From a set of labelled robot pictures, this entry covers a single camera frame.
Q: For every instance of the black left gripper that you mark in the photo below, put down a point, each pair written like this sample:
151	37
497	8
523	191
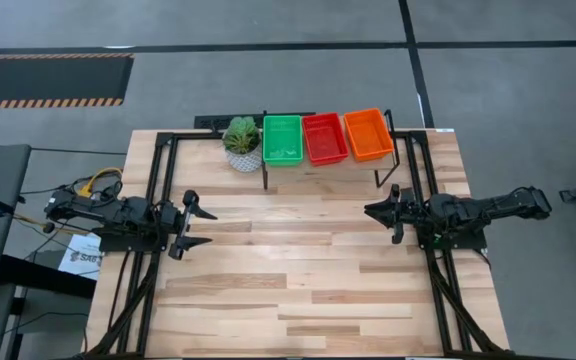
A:
173	220

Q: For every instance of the orange plastic basket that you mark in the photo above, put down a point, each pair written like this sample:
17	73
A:
368	135

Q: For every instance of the black striped-edge floor mat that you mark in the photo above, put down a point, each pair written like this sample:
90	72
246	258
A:
43	80

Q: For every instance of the wooden shelf black metal frame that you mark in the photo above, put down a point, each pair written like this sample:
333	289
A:
368	165

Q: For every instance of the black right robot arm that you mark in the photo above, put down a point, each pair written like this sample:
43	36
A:
488	207

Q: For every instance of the red plastic basket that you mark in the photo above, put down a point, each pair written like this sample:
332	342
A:
324	140

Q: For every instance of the white printed paper sheet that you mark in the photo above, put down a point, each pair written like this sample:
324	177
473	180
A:
80	255

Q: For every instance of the black steel beam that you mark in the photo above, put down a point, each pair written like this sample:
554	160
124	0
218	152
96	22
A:
43	275

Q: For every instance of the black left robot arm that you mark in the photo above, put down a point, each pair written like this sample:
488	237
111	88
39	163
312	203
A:
118	212

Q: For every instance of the black aluminium rig frame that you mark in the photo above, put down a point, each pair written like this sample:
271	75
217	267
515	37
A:
164	137

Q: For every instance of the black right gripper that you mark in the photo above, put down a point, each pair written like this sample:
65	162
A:
413	210

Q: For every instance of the succulent in patterned pot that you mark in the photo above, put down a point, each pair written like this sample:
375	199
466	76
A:
242	135

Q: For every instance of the green plastic basket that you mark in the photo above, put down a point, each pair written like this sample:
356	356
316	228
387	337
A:
283	140

